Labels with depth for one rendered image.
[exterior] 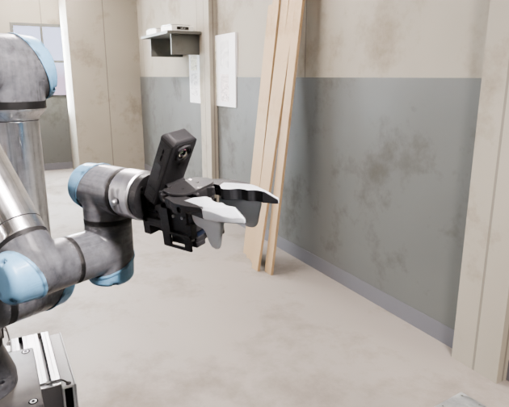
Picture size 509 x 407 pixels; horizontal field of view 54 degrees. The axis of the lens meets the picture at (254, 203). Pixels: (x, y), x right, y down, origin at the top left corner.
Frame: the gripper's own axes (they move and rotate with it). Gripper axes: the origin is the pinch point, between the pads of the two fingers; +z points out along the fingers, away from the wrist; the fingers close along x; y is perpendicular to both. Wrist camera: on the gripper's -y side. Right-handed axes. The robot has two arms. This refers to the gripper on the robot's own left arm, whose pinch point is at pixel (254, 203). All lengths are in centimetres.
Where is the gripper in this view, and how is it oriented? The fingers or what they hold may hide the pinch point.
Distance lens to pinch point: 62.1
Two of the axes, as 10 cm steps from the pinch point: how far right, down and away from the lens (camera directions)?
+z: 8.0, 1.5, -5.8
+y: 0.8, 9.3, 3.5
